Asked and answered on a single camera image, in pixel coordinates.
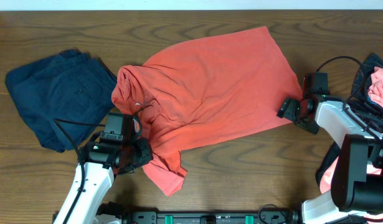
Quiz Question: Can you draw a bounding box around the red orange t-shirt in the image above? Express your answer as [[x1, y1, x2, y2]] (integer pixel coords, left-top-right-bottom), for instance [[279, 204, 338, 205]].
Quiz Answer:
[[111, 27, 302, 196]]

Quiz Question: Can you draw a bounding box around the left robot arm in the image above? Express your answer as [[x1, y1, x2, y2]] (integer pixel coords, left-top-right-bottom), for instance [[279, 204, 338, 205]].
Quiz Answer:
[[52, 113, 153, 224]]

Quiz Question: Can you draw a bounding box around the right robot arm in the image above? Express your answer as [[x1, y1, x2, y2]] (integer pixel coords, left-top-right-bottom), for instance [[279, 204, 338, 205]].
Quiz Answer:
[[277, 72, 383, 223]]

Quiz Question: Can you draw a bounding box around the black patterned garment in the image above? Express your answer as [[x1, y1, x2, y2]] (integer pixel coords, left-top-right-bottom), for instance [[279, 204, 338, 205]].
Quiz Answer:
[[315, 53, 383, 185]]

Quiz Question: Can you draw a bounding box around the light pink garment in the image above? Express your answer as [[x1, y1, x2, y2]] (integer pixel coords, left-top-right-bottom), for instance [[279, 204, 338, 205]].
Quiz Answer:
[[318, 66, 383, 194]]

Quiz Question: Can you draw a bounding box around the folded navy blue garment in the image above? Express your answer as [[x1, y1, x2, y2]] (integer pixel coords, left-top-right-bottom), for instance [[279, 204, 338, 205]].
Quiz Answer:
[[5, 50, 116, 152]]

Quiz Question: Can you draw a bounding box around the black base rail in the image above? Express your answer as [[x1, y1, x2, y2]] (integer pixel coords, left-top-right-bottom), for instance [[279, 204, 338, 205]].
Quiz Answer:
[[52, 210, 304, 224]]

